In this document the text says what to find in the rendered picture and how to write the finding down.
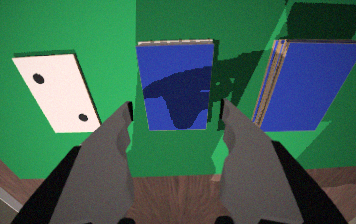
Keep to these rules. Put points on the green felt mat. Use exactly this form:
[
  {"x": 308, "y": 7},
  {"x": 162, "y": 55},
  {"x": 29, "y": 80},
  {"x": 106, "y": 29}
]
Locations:
[{"x": 103, "y": 34}]

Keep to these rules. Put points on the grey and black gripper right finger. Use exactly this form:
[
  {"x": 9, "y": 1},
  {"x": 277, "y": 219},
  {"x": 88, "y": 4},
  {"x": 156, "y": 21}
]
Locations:
[{"x": 262, "y": 183}]

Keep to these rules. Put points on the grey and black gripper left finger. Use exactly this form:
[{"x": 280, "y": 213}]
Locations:
[{"x": 92, "y": 184}]

